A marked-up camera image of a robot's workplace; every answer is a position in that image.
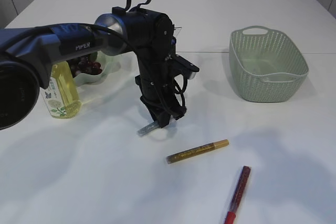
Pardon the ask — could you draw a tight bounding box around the green plastic woven basket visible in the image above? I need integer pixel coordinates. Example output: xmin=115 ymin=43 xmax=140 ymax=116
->
xmin=229 ymin=26 xmax=309 ymax=103

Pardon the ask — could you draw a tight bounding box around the yellow tea bottle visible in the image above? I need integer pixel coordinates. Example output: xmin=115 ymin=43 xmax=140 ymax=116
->
xmin=40 ymin=61 xmax=81 ymax=119

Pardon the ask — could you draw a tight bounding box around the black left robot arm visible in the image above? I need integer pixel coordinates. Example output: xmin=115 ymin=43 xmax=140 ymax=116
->
xmin=1 ymin=7 xmax=190 ymax=129

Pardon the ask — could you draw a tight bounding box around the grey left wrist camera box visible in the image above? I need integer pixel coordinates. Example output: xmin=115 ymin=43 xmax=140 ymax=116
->
xmin=169 ymin=54 xmax=200 ymax=80

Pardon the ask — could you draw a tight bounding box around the red glitter marker pen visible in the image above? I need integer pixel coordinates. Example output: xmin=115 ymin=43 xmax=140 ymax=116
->
xmin=224 ymin=166 xmax=251 ymax=224

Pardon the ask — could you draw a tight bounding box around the green wavy glass plate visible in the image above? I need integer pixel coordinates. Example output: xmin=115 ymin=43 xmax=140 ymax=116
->
xmin=74 ymin=51 xmax=121 ymax=87

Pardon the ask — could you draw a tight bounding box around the dark purple grape bunch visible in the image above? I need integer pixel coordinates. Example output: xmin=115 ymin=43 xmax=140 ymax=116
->
xmin=67 ymin=52 xmax=102 ymax=78

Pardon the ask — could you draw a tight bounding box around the silver glitter marker pen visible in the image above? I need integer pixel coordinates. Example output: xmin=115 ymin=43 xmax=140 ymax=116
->
xmin=136 ymin=119 xmax=176 ymax=137

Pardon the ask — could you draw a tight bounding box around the gold glitter marker pen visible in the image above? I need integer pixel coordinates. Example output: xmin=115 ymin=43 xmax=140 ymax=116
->
xmin=166 ymin=140 xmax=229 ymax=164

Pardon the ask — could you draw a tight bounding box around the clear plastic ruler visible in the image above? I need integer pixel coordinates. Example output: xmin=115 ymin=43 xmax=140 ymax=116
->
xmin=173 ymin=26 xmax=182 ymax=38

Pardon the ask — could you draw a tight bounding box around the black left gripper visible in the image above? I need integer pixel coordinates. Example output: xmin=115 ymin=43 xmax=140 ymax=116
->
xmin=122 ymin=6 xmax=187 ymax=127

